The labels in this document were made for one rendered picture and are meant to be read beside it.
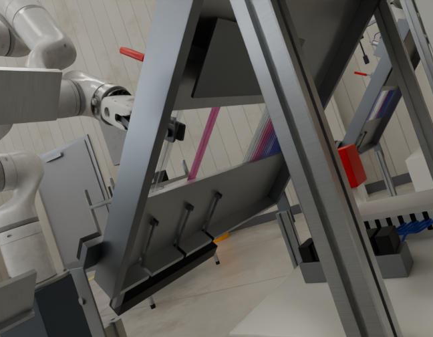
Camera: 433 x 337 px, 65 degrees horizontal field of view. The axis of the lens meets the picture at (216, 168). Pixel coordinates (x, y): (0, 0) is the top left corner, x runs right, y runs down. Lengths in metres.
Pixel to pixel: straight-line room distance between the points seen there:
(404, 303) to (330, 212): 0.19
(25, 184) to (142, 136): 0.72
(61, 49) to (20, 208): 0.51
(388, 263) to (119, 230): 0.43
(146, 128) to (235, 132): 4.36
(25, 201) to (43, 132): 5.51
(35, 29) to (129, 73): 4.76
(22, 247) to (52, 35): 0.60
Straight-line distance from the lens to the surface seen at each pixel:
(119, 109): 0.65
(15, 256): 1.16
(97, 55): 6.03
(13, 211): 1.16
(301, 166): 0.34
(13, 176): 1.19
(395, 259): 0.55
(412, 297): 0.51
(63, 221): 6.52
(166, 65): 0.49
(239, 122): 4.85
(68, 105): 0.74
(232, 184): 0.92
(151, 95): 0.51
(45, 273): 1.17
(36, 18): 0.93
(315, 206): 0.35
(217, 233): 0.95
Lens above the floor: 0.84
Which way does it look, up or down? 1 degrees up
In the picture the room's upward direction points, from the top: 19 degrees counter-clockwise
